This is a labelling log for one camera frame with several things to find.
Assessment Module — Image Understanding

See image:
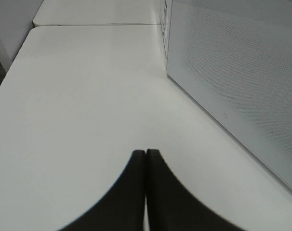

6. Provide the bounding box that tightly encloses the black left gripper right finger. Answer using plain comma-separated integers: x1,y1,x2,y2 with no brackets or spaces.
146,149,240,231

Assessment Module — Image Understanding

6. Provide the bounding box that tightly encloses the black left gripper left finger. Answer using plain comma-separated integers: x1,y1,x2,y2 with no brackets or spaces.
62,150,146,231

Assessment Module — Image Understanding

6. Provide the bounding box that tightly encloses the white microwave door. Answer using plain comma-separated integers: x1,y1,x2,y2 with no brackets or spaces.
166,0,292,190

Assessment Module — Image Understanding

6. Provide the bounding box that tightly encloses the white microwave oven body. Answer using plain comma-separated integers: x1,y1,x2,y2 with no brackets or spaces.
157,0,173,58

